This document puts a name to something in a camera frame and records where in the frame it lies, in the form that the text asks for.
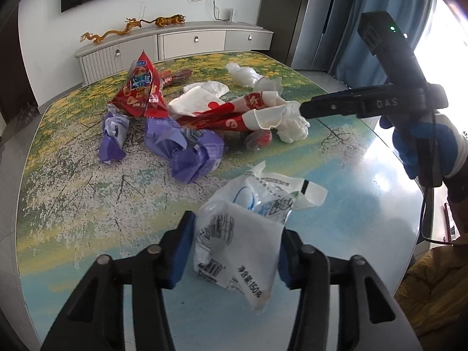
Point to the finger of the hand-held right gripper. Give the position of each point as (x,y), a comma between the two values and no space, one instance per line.
(329,106)

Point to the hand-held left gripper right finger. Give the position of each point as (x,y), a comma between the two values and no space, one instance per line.
(284,263)

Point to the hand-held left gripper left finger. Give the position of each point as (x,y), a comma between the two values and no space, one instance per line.
(182,248)

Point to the white tissue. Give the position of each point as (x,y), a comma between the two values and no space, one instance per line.
(292,128)

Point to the white printed plastic bag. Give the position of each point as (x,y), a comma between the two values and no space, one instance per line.
(241,234)

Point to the red sausage wrapper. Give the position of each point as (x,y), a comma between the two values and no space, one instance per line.
(179,76)
(261,139)

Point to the large purple wrapper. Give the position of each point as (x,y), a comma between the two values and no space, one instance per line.
(197,161)

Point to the person's right hand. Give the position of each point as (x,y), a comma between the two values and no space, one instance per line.
(451,142)

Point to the clear plastic wrapper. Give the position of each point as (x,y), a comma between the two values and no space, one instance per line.
(270,85)

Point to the red white paper cone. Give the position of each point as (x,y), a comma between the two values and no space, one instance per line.
(226,124)
(252,100)

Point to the silver refrigerator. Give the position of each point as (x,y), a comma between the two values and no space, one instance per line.
(321,18)

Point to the white crumpled plastic bag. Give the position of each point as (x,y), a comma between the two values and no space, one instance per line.
(243,75)

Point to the purple crumpled wrapper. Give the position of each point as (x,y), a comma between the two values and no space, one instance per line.
(161,135)

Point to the small purple wrapper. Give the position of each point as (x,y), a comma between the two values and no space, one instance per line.
(113,142)

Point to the white paper wrapper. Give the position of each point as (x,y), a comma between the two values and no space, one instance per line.
(193,102)

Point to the person's yellow clothing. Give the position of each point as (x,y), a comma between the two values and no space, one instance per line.
(435,285)

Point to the grey television cabinet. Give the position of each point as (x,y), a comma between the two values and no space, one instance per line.
(182,44)

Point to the red snack packet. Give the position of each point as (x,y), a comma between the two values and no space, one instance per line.
(142,87)

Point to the amber tiger figurine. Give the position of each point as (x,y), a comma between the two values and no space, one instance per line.
(168,21)

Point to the amber dragon figurine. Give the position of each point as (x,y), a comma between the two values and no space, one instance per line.
(97,37)
(132,23)

